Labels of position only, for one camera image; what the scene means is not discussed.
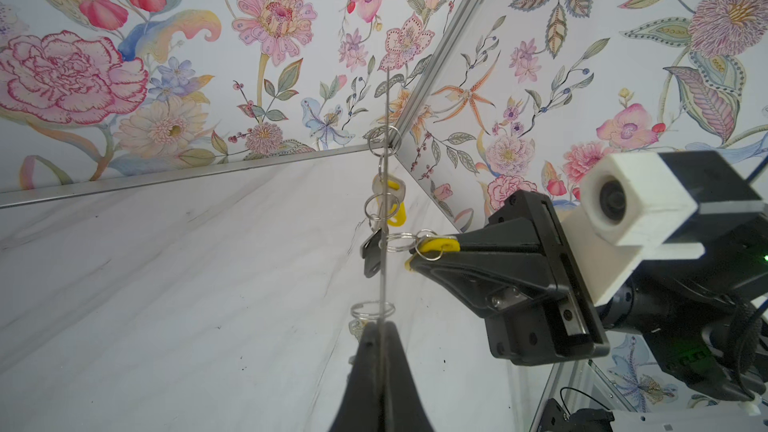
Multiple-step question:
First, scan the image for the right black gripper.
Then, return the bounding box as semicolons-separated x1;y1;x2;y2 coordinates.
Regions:
414;191;609;366

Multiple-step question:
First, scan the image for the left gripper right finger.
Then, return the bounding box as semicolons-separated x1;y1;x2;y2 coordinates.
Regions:
382;322;434;432

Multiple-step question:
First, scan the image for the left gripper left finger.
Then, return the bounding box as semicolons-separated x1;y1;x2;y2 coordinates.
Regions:
330;322;384;432

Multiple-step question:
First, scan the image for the steel key holder plate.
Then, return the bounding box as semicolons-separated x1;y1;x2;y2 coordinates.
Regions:
349;65;404;432

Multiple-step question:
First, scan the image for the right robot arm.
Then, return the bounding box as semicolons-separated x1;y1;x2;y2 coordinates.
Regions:
408;183;767;401

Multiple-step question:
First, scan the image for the silver key on yellow tag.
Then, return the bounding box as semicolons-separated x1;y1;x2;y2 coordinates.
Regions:
364;175;407;230

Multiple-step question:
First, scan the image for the black key tag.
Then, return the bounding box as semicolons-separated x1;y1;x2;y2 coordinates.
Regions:
360;229;382;278

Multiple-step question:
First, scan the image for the right corner aluminium profile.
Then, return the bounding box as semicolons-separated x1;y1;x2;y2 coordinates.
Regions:
396;0;483;134

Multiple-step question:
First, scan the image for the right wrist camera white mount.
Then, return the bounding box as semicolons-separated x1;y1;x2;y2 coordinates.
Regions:
560;149;766;307

